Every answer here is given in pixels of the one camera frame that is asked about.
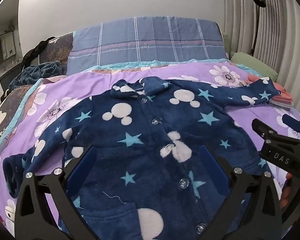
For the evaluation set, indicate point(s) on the stack of folded clothes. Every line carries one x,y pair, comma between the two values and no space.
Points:
283,95

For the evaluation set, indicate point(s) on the purple floral blanket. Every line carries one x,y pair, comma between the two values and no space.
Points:
90,83

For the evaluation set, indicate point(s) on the dark patterned bed sheet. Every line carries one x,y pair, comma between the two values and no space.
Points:
61,47

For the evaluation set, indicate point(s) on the green pillow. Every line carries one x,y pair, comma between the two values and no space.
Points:
255,65

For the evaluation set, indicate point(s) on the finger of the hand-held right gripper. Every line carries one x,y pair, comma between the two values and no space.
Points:
263,130
292,123

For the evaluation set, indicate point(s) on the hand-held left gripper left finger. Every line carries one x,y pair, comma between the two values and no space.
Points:
80,166

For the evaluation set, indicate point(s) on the person's right hand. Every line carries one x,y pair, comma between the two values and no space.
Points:
286,192

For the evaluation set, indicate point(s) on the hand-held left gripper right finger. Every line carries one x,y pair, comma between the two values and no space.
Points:
212,166

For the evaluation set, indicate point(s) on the grey pleated curtain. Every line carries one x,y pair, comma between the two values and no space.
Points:
285,30

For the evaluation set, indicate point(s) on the blue plaid pillow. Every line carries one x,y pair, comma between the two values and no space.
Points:
152,37

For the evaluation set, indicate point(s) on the navy star print fleece pajama top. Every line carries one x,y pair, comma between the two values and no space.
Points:
145,130

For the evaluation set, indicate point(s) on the teal fleece blanket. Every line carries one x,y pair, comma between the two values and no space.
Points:
40,71

